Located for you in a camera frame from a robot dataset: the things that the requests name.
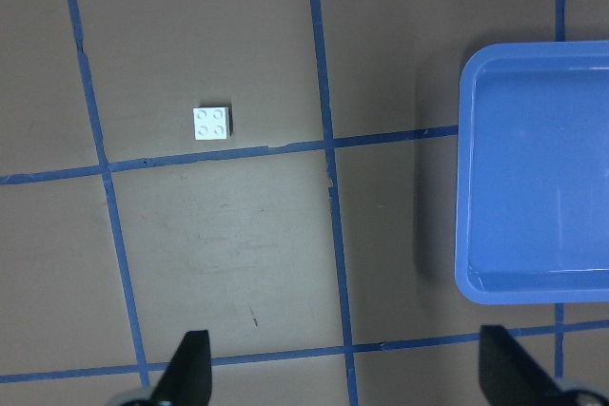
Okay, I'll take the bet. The white block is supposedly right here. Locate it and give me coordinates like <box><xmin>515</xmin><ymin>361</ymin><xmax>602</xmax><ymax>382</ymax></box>
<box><xmin>192</xmin><ymin>106</ymin><xmax>232</xmax><ymax>141</ymax></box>

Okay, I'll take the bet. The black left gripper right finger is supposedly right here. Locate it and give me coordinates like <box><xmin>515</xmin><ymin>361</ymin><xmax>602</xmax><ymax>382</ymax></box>
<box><xmin>479</xmin><ymin>325</ymin><xmax>563</xmax><ymax>405</ymax></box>

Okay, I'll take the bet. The blue plastic tray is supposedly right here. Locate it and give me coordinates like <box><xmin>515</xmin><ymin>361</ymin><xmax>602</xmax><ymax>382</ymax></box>
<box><xmin>455</xmin><ymin>41</ymin><xmax>608</xmax><ymax>305</ymax></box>

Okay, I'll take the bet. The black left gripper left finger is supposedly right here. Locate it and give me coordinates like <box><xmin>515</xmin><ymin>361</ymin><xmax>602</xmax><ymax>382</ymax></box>
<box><xmin>150</xmin><ymin>330</ymin><xmax>210</xmax><ymax>406</ymax></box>

